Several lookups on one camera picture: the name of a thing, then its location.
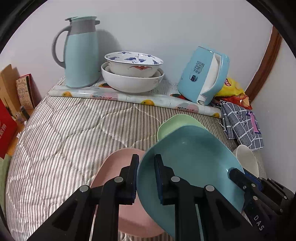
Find blue plate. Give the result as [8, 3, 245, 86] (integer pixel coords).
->
[137, 126, 244, 237]

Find plain white bowl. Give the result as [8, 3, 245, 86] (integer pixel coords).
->
[232, 145, 259, 177]

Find pink plate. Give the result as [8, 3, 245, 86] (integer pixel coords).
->
[91, 148, 164, 238]

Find grey checked cloth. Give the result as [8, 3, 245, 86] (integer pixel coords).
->
[220, 100, 264, 151]

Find striped quilted cover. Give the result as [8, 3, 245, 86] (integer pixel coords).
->
[6, 94, 237, 240]

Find orange chips bag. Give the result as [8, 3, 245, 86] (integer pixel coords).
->
[221, 93, 252, 110]

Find green plate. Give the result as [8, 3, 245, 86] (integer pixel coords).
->
[157, 114, 206, 141]

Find yellow chips bag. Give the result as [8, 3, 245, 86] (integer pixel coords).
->
[215, 77, 245, 97]

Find red box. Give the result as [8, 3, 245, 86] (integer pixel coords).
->
[0, 101, 17, 159]

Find light blue electric kettle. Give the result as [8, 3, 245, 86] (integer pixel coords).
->
[178, 46, 230, 105]

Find fruit print mat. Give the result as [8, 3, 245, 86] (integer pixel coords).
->
[48, 77, 222, 118]

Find patterned book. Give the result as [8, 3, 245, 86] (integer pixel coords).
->
[16, 74, 42, 109]

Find large white bowl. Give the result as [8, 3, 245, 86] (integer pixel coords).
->
[101, 62, 164, 93]

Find cardboard box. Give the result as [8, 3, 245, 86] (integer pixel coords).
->
[0, 64, 21, 118]

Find light blue thermos jug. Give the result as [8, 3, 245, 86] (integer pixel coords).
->
[51, 16, 100, 88]

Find blue patterned white bowl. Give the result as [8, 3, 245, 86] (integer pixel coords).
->
[104, 51, 164, 78]

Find brown wooden door frame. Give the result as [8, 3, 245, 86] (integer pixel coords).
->
[245, 26, 282, 102]

